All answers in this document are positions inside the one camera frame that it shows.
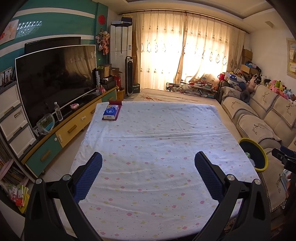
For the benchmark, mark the white spotted tablecloth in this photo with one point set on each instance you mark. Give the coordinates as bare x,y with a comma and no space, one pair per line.
148,187

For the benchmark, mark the blue tissue pack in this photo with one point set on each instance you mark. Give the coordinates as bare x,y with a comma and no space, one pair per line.
111,112

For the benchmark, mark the white tall cabinet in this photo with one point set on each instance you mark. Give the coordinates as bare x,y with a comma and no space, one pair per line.
120,44

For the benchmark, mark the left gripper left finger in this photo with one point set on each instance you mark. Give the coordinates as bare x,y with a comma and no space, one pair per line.
42,221

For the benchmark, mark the yellow green tv stand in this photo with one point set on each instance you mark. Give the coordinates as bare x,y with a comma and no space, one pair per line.
40,156

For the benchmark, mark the large flat television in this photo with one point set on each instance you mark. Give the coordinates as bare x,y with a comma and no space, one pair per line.
54,76

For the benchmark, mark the framed wall picture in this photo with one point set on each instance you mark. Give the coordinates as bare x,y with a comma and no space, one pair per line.
291,56

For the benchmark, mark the black tower fan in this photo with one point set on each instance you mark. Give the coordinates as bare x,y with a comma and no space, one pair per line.
129,77

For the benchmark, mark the clear water bottle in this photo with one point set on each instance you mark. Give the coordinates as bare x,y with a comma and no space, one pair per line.
58,111

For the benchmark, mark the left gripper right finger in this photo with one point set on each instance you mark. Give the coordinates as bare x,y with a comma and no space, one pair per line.
253,220

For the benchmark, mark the cream window curtains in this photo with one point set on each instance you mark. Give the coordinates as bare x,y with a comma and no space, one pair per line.
174,46

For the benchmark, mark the beige sectional sofa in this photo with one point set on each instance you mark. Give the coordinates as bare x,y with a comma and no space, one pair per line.
269,120

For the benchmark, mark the floral bed mattress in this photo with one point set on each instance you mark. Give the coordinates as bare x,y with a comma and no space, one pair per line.
166,96

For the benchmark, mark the white drawer unit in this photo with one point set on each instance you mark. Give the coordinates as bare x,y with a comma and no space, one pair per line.
14,122

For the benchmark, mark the yellow rimmed trash bin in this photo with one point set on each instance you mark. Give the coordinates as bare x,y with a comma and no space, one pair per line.
255,154

